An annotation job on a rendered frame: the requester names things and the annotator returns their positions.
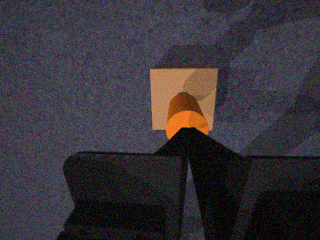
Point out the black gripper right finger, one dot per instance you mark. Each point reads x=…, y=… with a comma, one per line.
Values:
x=228, y=184

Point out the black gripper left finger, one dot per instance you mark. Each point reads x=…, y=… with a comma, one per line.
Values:
x=141, y=178

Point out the orange cylinder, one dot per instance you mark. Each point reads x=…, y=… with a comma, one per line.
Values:
x=184, y=111

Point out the tan square block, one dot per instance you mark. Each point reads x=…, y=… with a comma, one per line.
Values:
x=170, y=80

